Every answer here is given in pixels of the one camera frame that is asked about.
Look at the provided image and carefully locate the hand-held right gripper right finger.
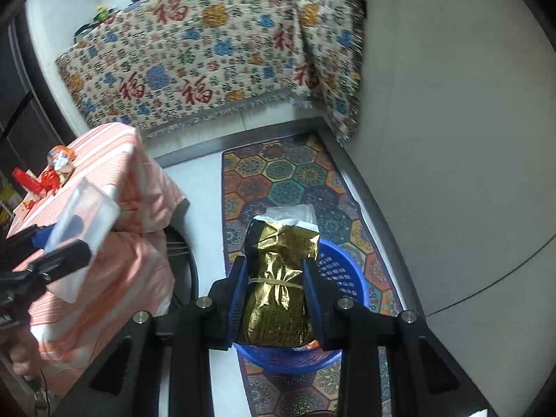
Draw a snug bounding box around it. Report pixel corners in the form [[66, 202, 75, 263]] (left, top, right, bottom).
[[303, 260, 491, 417]]

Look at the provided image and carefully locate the large printed blanket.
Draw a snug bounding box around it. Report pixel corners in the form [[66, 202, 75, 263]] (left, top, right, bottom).
[[54, 0, 313, 133]]

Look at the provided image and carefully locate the blue plastic basket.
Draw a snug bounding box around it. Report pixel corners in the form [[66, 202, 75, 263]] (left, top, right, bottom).
[[232, 239, 370, 374]]

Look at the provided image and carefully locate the orange striped tablecloth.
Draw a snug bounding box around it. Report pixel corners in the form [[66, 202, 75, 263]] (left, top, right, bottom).
[[6, 122, 192, 400]]

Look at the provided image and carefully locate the colourful hexagon floor mat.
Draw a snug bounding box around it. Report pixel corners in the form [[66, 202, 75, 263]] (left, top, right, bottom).
[[221, 134, 402, 417]]

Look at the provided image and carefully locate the gold foil packet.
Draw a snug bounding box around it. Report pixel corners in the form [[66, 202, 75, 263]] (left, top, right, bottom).
[[237, 203, 321, 348]]

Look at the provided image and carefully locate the person's left hand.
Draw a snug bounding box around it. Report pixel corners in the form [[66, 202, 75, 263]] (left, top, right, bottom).
[[9, 328, 44, 383]]

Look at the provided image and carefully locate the red packet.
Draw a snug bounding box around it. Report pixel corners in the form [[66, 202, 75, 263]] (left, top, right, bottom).
[[12, 167, 44, 195]]

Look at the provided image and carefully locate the glass kettle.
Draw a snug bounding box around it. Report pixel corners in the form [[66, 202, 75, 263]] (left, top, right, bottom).
[[73, 22, 94, 45]]

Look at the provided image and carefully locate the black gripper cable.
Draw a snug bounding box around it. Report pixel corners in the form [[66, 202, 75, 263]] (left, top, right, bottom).
[[24, 371, 55, 417]]

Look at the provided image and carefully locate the grey kitchen counter cabinet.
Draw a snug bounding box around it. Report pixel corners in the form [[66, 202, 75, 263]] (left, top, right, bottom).
[[343, 0, 556, 320]]

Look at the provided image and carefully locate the orange snack bag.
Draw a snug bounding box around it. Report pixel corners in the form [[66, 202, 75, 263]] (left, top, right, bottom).
[[47, 145, 76, 181]]

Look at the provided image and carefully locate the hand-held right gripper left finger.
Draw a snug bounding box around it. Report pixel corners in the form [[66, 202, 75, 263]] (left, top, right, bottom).
[[56, 254, 250, 417]]

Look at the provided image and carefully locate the clear plastic box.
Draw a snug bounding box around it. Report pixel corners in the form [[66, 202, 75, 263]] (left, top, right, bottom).
[[46, 177, 120, 302]]

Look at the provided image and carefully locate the narrow printed blanket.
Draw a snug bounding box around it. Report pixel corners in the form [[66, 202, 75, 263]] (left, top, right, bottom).
[[289, 0, 363, 146]]

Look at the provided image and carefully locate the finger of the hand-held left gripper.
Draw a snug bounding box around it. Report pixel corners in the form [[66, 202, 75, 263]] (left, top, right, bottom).
[[26, 241, 92, 285], [6, 223, 59, 253]]

